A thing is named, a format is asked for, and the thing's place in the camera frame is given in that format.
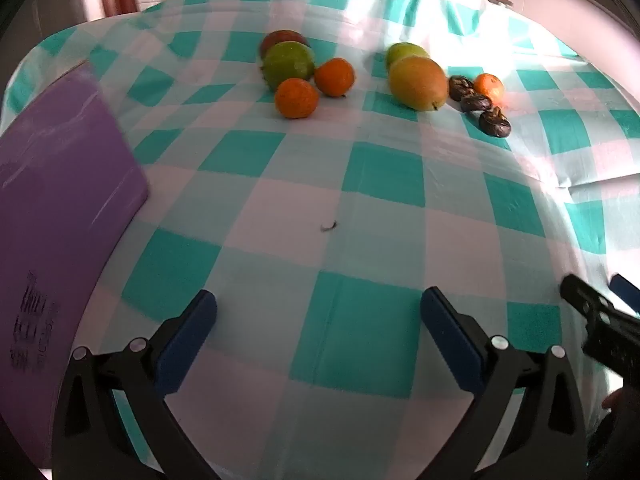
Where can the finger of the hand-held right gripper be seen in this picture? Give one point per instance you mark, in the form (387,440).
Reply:
(612,332)
(626,289)

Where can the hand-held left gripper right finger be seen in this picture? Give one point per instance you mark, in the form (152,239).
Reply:
(450,340)

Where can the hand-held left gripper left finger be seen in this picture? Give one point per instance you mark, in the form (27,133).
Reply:
(187,340)

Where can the purple cardboard box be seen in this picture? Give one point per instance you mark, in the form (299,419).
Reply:
(55,200)

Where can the green fruit with calyx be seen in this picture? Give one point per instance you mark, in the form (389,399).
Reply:
(406,51)

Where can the large green apple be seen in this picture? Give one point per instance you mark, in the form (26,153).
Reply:
(289,66)

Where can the dark red apple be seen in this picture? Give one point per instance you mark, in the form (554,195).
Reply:
(285,37)

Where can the teal and white checked tablecloth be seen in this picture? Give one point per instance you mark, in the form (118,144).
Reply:
(280,245)

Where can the dark brown wrinkled fruit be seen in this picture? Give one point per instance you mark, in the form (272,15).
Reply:
(461,87)
(495,123)
(476,103)

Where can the small orange tangerine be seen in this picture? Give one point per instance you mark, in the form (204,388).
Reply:
(489,86)

